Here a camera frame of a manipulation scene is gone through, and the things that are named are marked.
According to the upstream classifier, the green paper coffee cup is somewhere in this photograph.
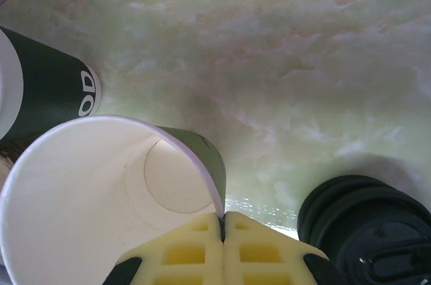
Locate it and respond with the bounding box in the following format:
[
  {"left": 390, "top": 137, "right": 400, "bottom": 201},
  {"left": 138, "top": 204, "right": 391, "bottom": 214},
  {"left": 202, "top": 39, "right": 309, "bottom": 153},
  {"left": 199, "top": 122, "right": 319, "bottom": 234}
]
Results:
[
  {"left": 0, "top": 115, "right": 227, "bottom": 285},
  {"left": 0, "top": 26, "right": 103, "bottom": 141}
]

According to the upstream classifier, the black cup lid stack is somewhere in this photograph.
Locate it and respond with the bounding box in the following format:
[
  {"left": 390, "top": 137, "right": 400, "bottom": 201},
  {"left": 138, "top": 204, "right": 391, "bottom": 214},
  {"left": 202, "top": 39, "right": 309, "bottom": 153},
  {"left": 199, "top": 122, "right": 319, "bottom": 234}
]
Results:
[{"left": 297, "top": 174, "right": 431, "bottom": 285}]

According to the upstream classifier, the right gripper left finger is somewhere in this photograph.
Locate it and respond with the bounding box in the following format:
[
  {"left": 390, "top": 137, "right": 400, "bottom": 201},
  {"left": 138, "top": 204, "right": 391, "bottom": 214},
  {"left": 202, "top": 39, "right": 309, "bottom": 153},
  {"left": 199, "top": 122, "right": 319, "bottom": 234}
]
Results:
[{"left": 104, "top": 212, "right": 226, "bottom": 285}]

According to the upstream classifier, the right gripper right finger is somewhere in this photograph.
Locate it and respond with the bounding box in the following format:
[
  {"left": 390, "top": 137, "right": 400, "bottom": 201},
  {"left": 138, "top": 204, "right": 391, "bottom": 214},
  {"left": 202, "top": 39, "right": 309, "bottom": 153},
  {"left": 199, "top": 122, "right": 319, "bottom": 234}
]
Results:
[{"left": 224, "top": 211, "right": 351, "bottom": 285}]

